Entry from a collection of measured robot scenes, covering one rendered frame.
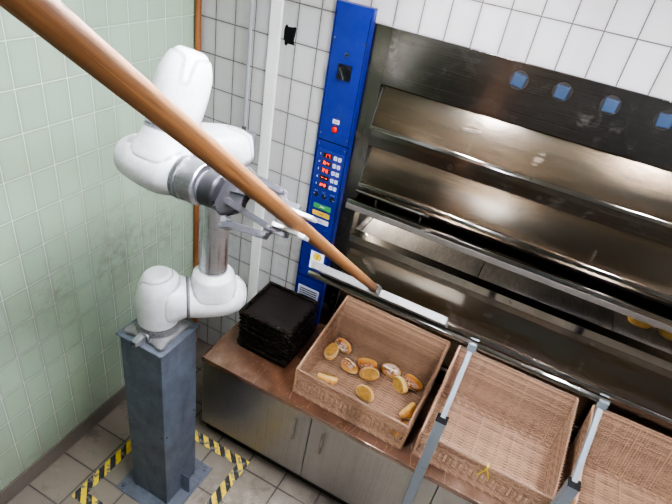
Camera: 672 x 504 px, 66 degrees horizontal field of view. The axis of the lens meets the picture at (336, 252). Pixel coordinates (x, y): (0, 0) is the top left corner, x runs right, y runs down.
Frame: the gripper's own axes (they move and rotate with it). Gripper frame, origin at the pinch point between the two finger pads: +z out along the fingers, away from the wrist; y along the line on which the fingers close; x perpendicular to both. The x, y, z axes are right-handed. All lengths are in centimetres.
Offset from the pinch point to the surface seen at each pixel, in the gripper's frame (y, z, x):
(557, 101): -84, 34, -89
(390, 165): -52, -19, -119
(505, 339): -5, 52, -155
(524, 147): -70, 29, -103
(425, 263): -22, 8, -144
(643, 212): -62, 75, -105
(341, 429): 60, 3, -141
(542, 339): -11, 66, -153
